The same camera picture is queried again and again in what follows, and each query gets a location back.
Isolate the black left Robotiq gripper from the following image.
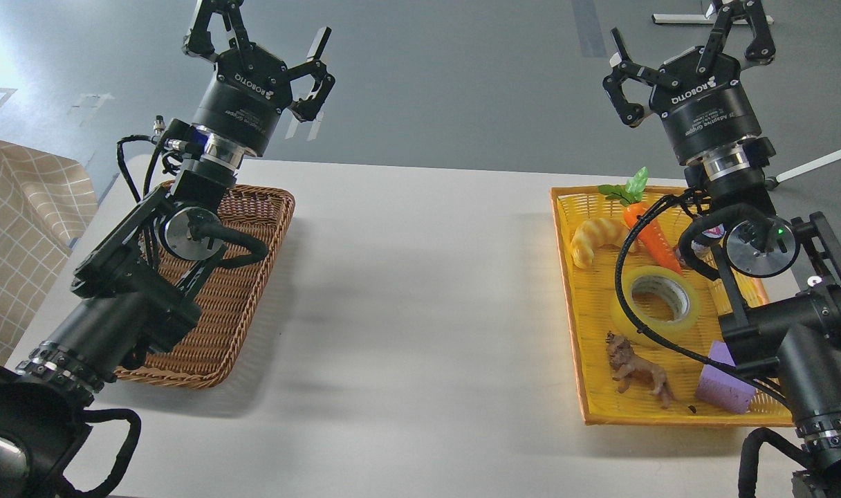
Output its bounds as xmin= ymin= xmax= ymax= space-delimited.
xmin=183 ymin=0 xmax=336 ymax=158

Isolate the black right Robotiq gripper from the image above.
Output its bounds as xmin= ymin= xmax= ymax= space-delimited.
xmin=602 ymin=0 xmax=777 ymax=165

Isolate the yellow tape roll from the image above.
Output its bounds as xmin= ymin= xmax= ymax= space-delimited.
xmin=622 ymin=266 xmax=702 ymax=346

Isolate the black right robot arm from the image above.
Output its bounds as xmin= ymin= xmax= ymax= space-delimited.
xmin=602 ymin=1 xmax=841 ymax=497

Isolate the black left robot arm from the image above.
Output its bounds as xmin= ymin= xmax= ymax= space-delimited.
xmin=0 ymin=1 xmax=335 ymax=497

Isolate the white stand base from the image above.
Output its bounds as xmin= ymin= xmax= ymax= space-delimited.
xmin=652 ymin=12 xmax=774 ymax=27

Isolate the white wheeled stand leg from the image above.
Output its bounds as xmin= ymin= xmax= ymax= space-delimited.
xmin=765 ymin=149 xmax=841 ymax=192

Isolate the small dark jar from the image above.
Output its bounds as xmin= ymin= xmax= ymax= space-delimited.
xmin=690 ymin=224 xmax=726 ymax=259

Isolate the toy orange carrot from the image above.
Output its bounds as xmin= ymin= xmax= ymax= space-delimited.
xmin=597 ymin=167 xmax=683 ymax=275

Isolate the toy croissant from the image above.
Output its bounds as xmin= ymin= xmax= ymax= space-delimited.
xmin=570 ymin=217 xmax=629 ymax=269

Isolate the brown wicker basket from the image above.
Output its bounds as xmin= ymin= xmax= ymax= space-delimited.
xmin=115 ymin=184 xmax=296 ymax=389

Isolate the yellow plastic basket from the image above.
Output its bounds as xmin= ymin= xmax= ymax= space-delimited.
xmin=551 ymin=185 xmax=793 ymax=427

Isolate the beige checkered cloth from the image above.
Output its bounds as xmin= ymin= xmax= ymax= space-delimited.
xmin=0 ymin=140 xmax=98 ymax=365

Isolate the brown toy lion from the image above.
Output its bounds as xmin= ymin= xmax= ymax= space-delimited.
xmin=606 ymin=332 xmax=676 ymax=409

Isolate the purple foam cube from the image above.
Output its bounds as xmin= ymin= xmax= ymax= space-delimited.
xmin=695 ymin=365 xmax=757 ymax=415

